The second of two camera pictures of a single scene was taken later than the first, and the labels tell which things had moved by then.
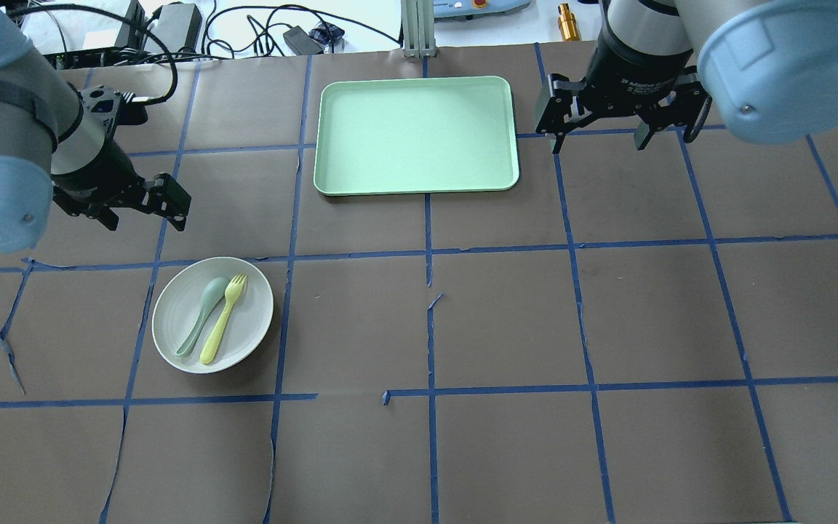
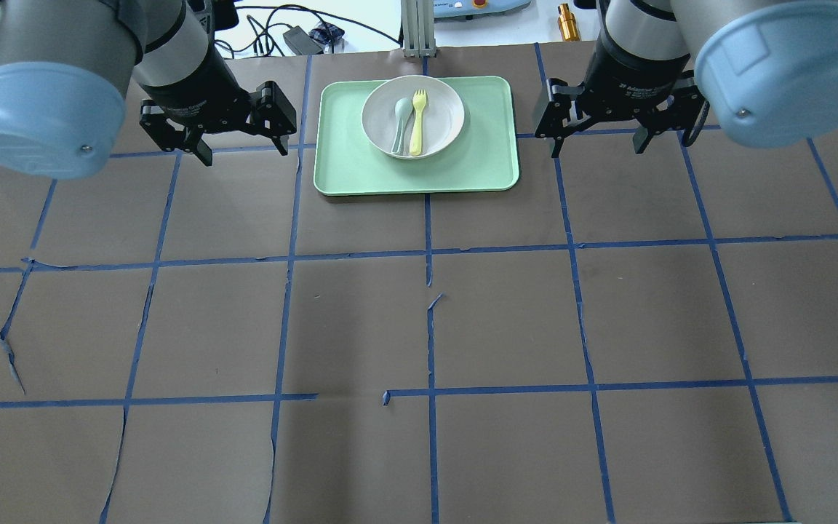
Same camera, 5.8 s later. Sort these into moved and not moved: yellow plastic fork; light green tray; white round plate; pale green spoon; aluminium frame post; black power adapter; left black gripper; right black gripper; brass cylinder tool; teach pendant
Moved: white round plate; left black gripper; yellow plastic fork; pale green spoon
Not moved: right black gripper; black power adapter; teach pendant; brass cylinder tool; aluminium frame post; light green tray
